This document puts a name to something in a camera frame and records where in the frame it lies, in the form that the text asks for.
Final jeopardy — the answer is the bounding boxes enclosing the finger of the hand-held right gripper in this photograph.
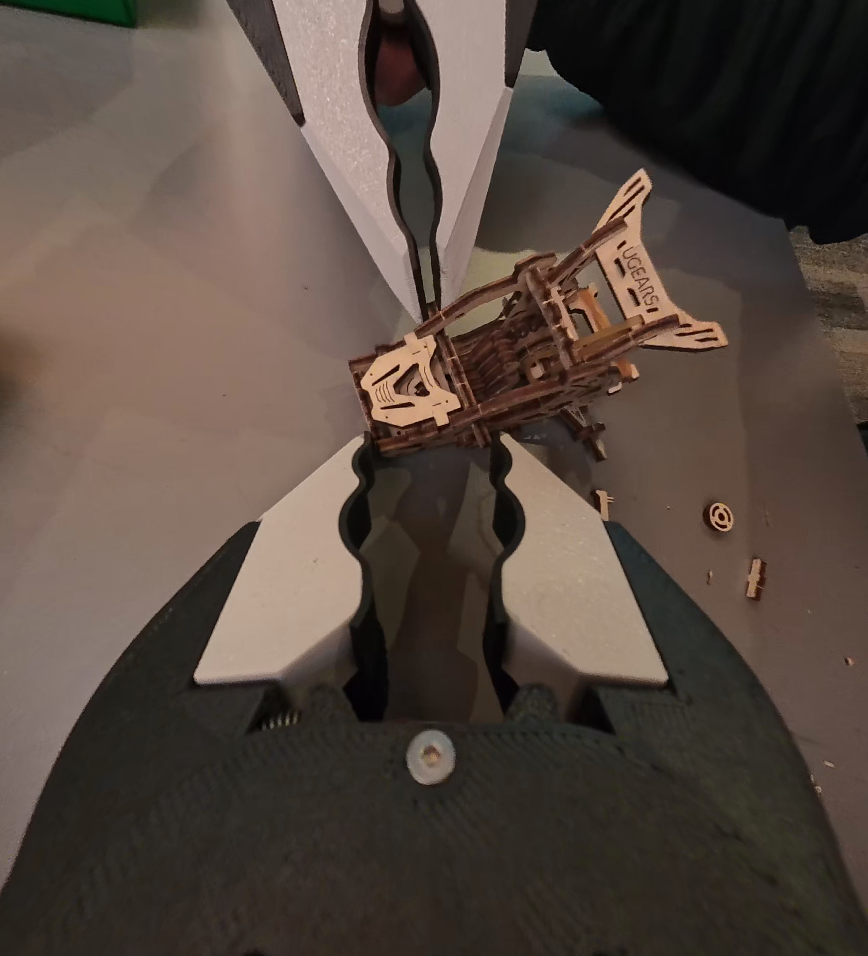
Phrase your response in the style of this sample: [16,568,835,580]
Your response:
[411,0,514,301]
[271,0,426,320]

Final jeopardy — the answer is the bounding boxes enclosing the wooden mechanical model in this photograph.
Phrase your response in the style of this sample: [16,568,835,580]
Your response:
[349,168,730,462]

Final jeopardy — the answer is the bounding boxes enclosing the person's right hand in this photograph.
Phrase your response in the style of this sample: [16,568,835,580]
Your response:
[372,11,435,107]

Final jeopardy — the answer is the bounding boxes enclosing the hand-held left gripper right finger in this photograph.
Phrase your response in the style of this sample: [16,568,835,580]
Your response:
[481,433,671,721]

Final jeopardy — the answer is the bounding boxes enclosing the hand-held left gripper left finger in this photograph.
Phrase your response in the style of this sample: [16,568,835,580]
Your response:
[193,433,391,721]

